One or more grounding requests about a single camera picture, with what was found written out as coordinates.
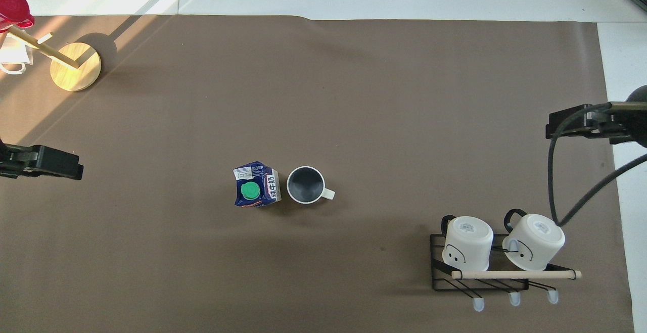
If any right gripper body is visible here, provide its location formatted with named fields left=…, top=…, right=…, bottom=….
left=609, top=84, right=647, bottom=148

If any blue milk carton green cap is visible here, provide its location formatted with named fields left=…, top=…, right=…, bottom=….
left=233, top=161, right=282, bottom=208

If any white cup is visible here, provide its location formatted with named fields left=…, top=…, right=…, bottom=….
left=0, top=34, right=35, bottom=75

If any red cup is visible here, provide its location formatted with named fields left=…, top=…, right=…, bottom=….
left=0, top=0, right=35, bottom=33

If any white mug dark inside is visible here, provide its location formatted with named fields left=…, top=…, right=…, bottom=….
left=287, top=166, right=336, bottom=205

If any wooden mug tree stand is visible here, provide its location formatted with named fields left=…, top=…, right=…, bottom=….
left=5, top=24, right=102, bottom=92

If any black cable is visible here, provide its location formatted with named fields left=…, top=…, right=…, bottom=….
left=548, top=101, right=647, bottom=227

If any white mug black handle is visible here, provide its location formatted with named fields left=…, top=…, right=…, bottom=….
left=502, top=209, right=566, bottom=271
left=441, top=215, right=494, bottom=272

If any black wire cup rack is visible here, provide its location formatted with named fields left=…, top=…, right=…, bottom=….
left=430, top=232, right=582, bottom=312

